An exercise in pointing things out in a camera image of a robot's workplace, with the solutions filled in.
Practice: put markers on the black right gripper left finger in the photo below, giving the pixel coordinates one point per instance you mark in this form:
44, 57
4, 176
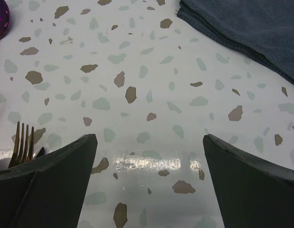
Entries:
48, 192

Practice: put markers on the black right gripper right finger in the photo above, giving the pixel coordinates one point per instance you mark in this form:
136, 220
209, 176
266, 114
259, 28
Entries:
251, 192

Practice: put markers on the dark purple utensil tip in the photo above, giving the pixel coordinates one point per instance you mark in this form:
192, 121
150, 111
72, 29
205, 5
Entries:
41, 152

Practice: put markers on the gold metal fork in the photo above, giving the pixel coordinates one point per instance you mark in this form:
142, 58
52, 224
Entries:
23, 145

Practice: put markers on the folded grey-blue cloth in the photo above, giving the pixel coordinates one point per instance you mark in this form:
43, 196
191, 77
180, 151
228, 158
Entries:
262, 30

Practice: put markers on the shiny purple spoon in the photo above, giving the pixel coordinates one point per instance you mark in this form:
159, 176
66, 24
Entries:
4, 18

